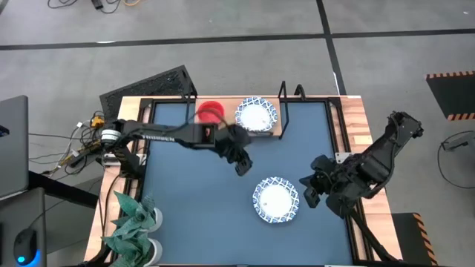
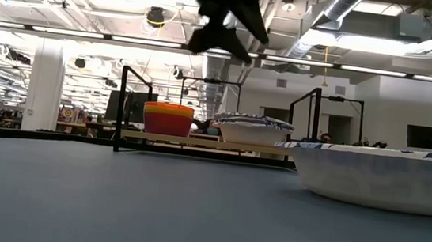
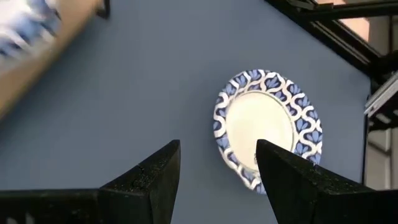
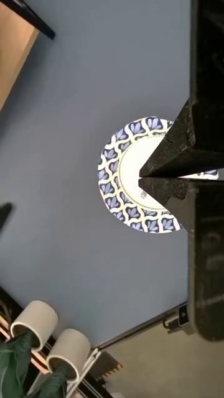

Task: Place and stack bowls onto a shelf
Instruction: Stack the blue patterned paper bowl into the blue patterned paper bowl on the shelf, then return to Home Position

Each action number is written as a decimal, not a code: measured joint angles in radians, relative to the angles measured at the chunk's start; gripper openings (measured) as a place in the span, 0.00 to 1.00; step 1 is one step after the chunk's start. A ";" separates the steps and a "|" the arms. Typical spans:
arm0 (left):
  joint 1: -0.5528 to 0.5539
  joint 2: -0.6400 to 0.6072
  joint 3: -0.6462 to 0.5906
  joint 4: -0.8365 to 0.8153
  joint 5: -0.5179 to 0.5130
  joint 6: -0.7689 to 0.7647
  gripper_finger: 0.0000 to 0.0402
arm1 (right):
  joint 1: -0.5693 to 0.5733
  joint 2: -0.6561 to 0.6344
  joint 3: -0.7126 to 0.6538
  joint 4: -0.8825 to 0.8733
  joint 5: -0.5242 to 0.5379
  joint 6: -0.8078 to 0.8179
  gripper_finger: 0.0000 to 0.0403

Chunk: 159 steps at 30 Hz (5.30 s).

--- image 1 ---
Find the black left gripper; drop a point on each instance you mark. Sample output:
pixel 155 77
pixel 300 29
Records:
pixel 234 142

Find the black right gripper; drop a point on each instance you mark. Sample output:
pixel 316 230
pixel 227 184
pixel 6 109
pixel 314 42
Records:
pixel 328 178

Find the blue-patterned paper bowl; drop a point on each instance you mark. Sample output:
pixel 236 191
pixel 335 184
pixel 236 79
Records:
pixel 256 115
pixel 276 200

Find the red plastic bowl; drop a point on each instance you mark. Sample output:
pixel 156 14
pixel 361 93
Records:
pixel 209 109

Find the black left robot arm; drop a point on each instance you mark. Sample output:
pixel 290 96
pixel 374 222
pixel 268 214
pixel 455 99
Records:
pixel 167 137

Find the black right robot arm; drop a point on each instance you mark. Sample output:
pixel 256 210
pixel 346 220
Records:
pixel 382 163

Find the wooden shelf with black legs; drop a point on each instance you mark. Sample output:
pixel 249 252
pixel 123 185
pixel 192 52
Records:
pixel 230 111

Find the blue-grey table mat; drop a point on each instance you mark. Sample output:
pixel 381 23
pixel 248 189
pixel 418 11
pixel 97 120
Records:
pixel 193 211

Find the black mat with hazard stripes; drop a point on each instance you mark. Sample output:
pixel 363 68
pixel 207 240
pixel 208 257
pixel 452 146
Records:
pixel 412 237
pixel 452 94

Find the black mesh computer case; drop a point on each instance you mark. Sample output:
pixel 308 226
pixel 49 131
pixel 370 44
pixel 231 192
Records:
pixel 148 89

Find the green plant in white pot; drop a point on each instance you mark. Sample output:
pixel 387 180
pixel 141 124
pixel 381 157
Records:
pixel 133 211
pixel 128 246

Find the grey laptop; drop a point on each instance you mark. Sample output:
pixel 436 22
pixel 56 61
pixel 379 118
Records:
pixel 13 144

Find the black computer mouse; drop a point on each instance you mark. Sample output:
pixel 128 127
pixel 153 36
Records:
pixel 25 246

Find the black metal table frame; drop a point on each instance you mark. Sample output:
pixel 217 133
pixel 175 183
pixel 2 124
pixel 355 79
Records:
pixel 335 118

